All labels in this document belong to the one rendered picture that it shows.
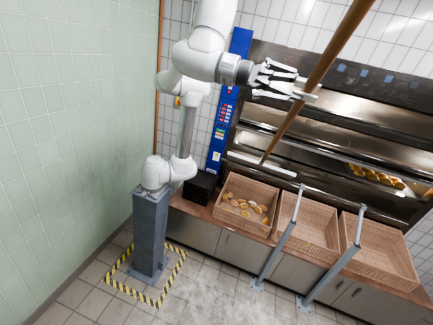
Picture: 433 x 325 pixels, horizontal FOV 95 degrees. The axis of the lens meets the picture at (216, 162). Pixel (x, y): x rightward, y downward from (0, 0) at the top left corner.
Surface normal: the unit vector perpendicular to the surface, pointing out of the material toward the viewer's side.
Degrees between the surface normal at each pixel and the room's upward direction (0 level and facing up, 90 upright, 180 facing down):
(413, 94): 90
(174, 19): 90
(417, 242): 90
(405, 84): 90
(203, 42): 61
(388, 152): 70
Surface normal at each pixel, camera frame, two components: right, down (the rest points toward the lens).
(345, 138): -0.21, 0.13
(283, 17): -0.30, 0.44
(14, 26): 0.93, 0.32
